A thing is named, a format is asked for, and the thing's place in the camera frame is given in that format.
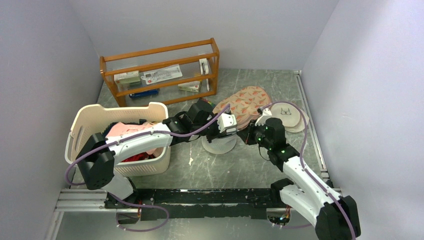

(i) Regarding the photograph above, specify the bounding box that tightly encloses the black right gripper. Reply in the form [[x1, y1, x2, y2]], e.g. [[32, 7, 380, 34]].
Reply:
[[238, 119, 273, 150]]

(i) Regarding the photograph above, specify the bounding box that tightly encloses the white mesh laundry bag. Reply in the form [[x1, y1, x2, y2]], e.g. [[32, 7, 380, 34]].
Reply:
[[201, 134, 237, 155]]

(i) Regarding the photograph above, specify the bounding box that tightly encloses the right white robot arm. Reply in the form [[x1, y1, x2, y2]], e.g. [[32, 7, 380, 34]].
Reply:
[[237, 117, 361, 240]]

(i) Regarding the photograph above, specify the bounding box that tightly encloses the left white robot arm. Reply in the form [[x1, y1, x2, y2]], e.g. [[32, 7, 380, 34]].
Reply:
[[74, 100, 237, 208]]

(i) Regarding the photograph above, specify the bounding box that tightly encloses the peach patterned laundry bag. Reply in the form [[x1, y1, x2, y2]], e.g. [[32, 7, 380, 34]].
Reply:
[[213, 86, 271, 130]]

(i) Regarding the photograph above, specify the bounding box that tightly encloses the cream round laundry bag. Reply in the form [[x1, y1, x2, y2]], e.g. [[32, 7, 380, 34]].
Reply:
[[270, 103, 309, 133]]

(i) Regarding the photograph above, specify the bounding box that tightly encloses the cream plastic laundry basket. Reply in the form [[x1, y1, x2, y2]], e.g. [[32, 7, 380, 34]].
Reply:
[[64, 102, 171, 177]]

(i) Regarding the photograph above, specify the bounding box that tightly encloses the pack of coloured markers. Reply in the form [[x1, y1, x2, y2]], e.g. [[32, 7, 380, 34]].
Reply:
[[199, 97, 216, 109]]

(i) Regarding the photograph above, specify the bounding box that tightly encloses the small white red box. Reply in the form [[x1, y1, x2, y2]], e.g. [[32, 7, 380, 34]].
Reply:
[[177, 80, 202, 93]]

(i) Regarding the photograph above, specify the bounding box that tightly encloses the white upright box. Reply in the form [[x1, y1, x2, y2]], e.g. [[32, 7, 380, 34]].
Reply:
[[199, 58, 210, 91]]

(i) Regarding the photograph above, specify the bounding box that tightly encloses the white packet on shelf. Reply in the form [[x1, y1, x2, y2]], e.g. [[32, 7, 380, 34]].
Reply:
[[140, 64, 183, 85]]

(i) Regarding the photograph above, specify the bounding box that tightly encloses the red cloth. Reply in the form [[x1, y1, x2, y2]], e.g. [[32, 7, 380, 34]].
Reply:
[[122, 152, 155, 163]]

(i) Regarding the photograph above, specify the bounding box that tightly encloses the orange wooden shelf rack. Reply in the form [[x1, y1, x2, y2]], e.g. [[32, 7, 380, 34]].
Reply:
[[99, 37, 220, 107]]

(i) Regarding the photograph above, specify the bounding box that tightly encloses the pink cloth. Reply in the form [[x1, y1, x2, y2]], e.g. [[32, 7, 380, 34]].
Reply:
[[102, 121, 164, 158]]

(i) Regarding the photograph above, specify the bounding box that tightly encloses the white box on shelf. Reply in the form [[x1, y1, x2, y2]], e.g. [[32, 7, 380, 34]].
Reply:
[[113, 70, 141, 88]]

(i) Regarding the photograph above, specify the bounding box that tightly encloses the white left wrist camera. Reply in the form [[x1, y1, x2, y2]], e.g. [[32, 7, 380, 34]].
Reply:
[[217, 113, 237, 135]]

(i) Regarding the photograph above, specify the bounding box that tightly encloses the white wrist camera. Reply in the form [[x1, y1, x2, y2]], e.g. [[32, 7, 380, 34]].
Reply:
[[255, 108, 272, 126], [217, 113, 237, 135]]

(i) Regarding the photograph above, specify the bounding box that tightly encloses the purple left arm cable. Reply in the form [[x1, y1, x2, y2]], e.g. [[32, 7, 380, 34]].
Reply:
[[64, 103, 231, 187]]

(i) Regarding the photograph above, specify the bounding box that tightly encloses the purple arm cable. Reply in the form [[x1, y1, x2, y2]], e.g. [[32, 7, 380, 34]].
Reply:
[[259, 101, 357, 240], [64, 103, 231, 187]]

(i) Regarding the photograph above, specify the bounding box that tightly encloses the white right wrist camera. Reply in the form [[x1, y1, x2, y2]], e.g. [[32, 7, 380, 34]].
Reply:
[[255, 108, 272, 126]]

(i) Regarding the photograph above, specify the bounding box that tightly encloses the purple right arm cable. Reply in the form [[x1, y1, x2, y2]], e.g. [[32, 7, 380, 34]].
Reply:
[[259, 101, 357, 240]]

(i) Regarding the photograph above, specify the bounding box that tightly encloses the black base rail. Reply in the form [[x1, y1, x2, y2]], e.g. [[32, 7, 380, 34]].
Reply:
[[104, 188, 286, 221]]

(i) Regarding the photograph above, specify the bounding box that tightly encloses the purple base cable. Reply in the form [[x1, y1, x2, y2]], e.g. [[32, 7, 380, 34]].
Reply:
[[109, 202, 171, 232]]

